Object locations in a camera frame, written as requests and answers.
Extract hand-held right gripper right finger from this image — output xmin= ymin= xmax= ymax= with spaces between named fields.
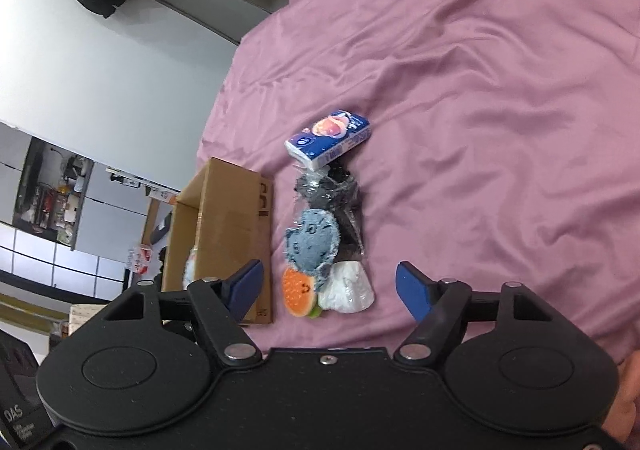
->
xmin=393 ymin=261 xmax=558 ymax=367

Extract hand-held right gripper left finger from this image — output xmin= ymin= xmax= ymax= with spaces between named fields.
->
xmin=102 ymin=259 xmax=264 ymax=367

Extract orange round sponge toy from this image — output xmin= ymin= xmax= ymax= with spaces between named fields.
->
xmin=281 ymin=267 xmax=323 ymax=319

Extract blue denim plush toy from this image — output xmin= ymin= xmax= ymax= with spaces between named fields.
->
xmin=284 ymin=209 xmax=342 ymax=281

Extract brown cardboard box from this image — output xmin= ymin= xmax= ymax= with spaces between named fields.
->
xmin=161 ymin=157 xmax=275 ymax=326

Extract black items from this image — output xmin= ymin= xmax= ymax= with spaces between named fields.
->
xmin=292 ymin=162 xmax=367 ymax=262

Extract blue white tissue pack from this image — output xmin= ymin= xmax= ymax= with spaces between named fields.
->
xmin=284 ymin=109 xmax=372 ymax=171

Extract red and white plastic bag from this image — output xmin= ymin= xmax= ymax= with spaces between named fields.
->
xmin=125 ymin=244 xmax=154 ymax=274

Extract cluttered storage shelf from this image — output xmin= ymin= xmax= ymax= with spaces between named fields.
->
xmin=12 ymin=137 xmax=94 ymax=251

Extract purple bed sheet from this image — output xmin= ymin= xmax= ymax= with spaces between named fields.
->
xmin=197 ymin=0 xmax=640 ymax=366

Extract person's bare leg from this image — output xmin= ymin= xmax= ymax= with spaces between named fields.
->
xmin=602 ymin=347 xmax=640 ymax=450

